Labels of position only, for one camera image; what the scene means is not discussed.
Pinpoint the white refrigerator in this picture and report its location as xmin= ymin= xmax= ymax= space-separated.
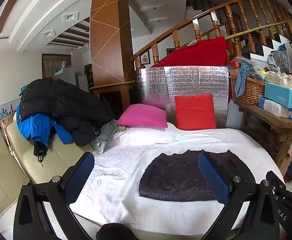
xmin=76 ymin=74 xmax=89 ymax=93

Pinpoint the silver refrigerator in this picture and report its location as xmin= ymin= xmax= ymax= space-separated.
xmin=54 ymin=67 xmax=77 ymax=85

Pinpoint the blue cloth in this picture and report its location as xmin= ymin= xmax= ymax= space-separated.
xmin=235 ymin=63 xmax=257 ymax=97

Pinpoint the framed picture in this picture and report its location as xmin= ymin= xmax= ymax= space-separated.
xmin=140 ymin=51 xmax=151 ymax=65

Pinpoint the silver foil insulation panel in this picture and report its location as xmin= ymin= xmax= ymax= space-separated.
xmin=137 ymin=65 xmax=230 ymax=128

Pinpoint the pink pillow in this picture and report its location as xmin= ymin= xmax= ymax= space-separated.
xmin=116 ymin=104 xmax=168 ymax=128

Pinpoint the red blanket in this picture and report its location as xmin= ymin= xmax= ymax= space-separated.
xmin=151 ymin=37 xmax=233 ymax=68

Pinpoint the wooden pillar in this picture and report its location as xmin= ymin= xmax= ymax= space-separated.
xmin=90 ymin=0 xmax=138 ymax=119

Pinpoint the wooden stair railing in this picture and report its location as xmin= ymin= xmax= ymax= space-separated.
xmin=131 ymin=0 xmax=292 ymax=70

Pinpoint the blue jacket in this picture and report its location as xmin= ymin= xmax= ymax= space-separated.
xmin=16 ymin=105 xmax=72 ymax=147

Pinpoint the teal cardboard box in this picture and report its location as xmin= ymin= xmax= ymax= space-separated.
xmin=264 ymin=82 xmax=292 ymax=111

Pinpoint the white textured blanket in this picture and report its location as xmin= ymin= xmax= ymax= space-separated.
xmin=0 ymin=126 xmax=285 ymax=240

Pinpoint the grey plastic bag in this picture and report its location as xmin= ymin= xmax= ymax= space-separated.
xmin=268 ymin=51 xmax=290 ymax=73

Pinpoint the beige leather armchair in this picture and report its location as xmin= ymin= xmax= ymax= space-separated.
xmin=6 ymin=116 xmax=91 ymax=184
xmin=0 ymin=126 xmax=29 ymax=223

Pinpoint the clear plastic bag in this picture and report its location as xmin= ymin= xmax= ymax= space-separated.
xmin=228 ymin=56 xmax=248 ymax=70

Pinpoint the red pillow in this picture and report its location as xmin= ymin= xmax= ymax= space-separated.
xmin=174 ymin=94 xmax=217 ymax=130

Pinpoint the white filled bag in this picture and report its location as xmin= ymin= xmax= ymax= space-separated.
xmin=264 ymin=71 xmax=292 ymax=89

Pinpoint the low table with bottles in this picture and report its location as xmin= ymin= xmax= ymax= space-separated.
xmin=0 ymin=105 xmax=17 ymax=130

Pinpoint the wicker basket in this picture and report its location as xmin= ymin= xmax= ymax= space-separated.
xmin=229 ymin=75 xmax=266 ymax=105

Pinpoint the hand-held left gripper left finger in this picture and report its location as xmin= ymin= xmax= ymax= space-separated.
xmin=13 ymin=151 xmax=95 ymax=240

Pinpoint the dark quilted zip jacket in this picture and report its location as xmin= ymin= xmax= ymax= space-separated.
xmin=138 ymin=149 xmax=257 ymax=202

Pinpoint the pile of black coats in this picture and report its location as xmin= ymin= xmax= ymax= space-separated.
xmin=19 ymin=78 xmax=115 ymax=147

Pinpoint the grey cloth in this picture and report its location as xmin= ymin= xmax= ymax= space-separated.
xmin=92 ymin=120 xmax=120 ymax=155

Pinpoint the window with wooden blind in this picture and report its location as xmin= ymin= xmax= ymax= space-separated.
xmin=41 ymin=54 xmax=71 ymax=79

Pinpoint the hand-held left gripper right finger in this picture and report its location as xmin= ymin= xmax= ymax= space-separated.
xmin=198 ymin=152 xmax=281 ymax=240

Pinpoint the wooden side table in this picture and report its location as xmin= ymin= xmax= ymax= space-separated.
xmin=231 ymin=97 xmax=292 ymax=175

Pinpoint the staircase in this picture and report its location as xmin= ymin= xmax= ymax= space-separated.
xmin=241 ymin=30 xmax=292 ymax=63

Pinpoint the black hanging strap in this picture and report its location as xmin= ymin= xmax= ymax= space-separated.
xmin=33 ymin=141 xmax=47 ymax=167

